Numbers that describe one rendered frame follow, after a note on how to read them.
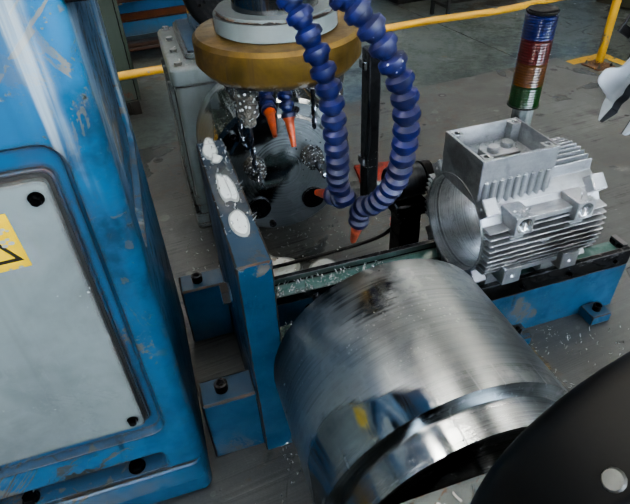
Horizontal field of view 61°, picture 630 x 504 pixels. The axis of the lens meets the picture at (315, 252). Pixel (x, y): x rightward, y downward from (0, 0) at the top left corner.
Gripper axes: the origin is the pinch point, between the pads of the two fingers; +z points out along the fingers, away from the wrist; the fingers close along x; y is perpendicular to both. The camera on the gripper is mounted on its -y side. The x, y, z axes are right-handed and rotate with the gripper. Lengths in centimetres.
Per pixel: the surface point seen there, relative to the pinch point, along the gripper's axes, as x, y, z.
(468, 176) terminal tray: -3.5, 14.4, 15.5
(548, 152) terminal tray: -0.9, 7.0, 7.8
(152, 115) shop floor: -309, -3, 135
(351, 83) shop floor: -308, -128, 62
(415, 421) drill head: 32, 39, 25
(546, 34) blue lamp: -33.0, -10.3, -6.8
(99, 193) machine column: 12, 62, 23
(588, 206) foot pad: 3.7, -1.1, 11.4
